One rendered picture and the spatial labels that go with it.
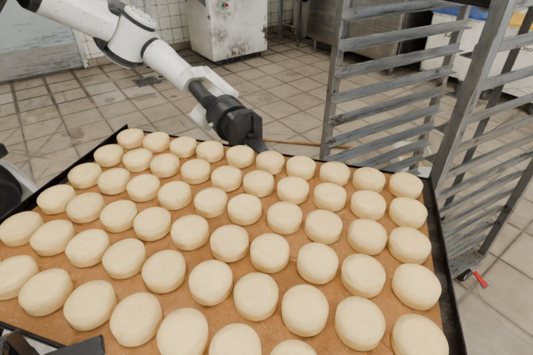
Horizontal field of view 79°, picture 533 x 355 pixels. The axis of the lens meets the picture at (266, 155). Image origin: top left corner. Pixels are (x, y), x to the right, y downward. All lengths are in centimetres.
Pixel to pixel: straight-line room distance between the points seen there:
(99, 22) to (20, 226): 48
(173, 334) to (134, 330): 4
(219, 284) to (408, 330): 20
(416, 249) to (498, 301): 142
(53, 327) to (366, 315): 33
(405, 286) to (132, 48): 74
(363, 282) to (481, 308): 142
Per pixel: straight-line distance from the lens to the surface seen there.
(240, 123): 62
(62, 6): 84
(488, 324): 177
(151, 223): 47
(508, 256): 209
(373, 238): 45
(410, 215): 50
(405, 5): 126
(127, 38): 86
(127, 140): 67
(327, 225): 45
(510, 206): 162
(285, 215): 46
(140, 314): 39
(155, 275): 42
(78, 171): 62
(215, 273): 40
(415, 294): 42
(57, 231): 52
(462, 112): 84
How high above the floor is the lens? 134
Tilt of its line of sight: 35 degrees down
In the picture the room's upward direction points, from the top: straight up
